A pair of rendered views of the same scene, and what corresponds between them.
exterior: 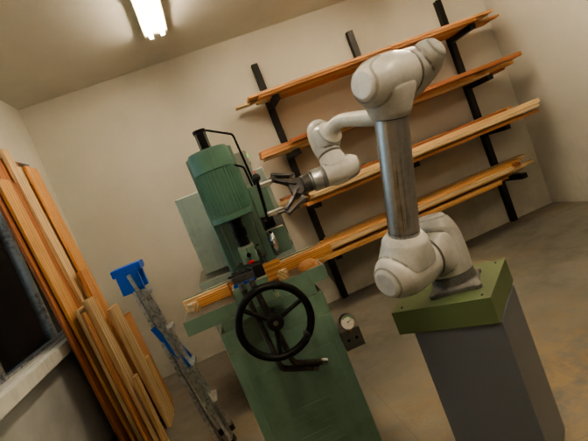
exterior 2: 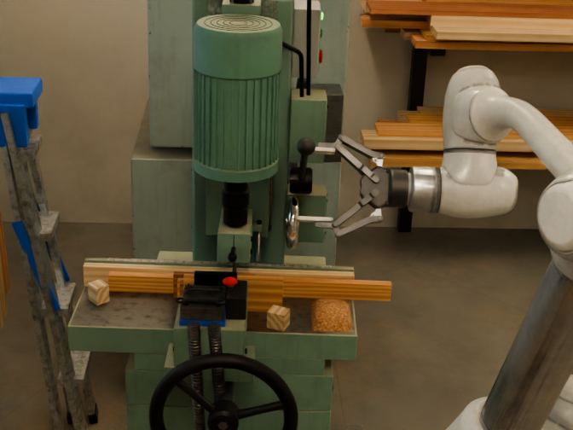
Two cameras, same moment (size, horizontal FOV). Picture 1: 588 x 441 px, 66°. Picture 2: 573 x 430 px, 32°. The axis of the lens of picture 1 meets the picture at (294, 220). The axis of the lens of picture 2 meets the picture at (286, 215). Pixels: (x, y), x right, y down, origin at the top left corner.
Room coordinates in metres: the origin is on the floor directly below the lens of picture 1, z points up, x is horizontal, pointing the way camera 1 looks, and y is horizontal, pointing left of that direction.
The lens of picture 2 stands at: (0.01, -0.07, 1.95)
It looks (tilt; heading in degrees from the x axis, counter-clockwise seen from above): 24 degrees down; 6
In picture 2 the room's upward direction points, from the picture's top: 2 degrees clockwise
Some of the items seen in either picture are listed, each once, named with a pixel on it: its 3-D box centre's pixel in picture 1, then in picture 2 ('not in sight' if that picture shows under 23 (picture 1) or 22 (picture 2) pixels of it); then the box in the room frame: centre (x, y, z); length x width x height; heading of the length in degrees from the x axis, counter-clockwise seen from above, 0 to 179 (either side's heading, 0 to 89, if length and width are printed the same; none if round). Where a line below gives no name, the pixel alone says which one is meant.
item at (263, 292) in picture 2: (257, 276); (233, 293); (1.85, 0.23, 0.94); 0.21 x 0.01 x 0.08; 96
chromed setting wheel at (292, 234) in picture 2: (274, 242); (292, 222); (2.06, 0.12, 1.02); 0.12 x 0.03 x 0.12; 6
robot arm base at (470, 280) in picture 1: (453, 276); not in sight; (1.59, -0.47, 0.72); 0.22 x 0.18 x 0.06; 156
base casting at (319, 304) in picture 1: (269, 306); (236, 322); (2.04, 0.25, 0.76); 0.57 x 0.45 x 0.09; 6
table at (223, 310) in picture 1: (256, 297); (214, 329); (1.81, 0.26, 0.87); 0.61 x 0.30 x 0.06; 96
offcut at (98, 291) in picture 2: (193, 307); (98, 292); (1.84, 0.52, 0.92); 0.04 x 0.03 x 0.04; 49
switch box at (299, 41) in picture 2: (245, 168); (305, 38); (2.25, 0.13, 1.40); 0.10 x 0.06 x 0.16; 6
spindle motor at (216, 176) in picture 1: (220, 185); (237, 98); (1.92, 0.23, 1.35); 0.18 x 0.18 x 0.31
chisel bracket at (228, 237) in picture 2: (249, 254); (236, 237); (1.94, 0.23, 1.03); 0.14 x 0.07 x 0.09; 6
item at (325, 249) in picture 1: (265, 275); (250, 286); (1.92, 0.20, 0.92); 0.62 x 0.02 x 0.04; 96
